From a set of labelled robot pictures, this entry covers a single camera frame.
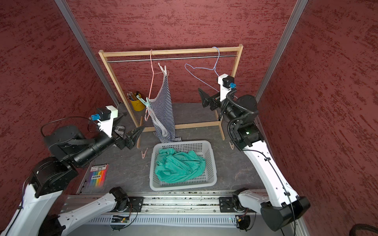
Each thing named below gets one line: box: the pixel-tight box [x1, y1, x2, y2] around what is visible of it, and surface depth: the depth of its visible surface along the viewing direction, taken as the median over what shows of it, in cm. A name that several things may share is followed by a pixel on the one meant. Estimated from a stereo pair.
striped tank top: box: [147, 71, 182, 144], surface depth 89 cm
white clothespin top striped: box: [157, 62, 168, 77], surface depth 80 cm
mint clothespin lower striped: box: [136, 94, 151, 108], surface depth 61 cm
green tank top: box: [154, 148, 207, 184], surface depth 80 cm
